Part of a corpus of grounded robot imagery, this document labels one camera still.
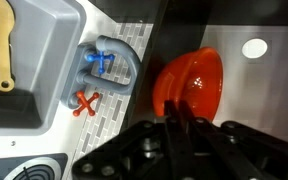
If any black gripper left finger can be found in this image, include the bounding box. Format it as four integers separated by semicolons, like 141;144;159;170
72;99;194;180

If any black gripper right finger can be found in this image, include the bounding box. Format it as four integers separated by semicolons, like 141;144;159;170
179;100;288;180

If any orange plastic bowl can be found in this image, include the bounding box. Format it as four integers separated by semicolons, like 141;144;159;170
152;46;224;123

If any gray sink basin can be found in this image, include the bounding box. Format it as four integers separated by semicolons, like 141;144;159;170
0;0;87;137

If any gray toy faucet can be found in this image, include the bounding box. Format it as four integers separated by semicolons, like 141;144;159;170
61;34;142;110

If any toy kitchen playset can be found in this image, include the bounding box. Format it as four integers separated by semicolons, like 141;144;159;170
0;0;288;180

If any gray cooktop with burners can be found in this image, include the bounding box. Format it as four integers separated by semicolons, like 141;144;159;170
0;152;69;180

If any wooden spoon with hole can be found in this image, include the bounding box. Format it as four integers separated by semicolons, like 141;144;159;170
0;0;16;93

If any red tap handle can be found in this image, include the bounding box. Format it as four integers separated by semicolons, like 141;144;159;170
72;90;101;118

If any blue tap handle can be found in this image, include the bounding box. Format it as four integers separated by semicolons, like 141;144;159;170
85;50;115;75

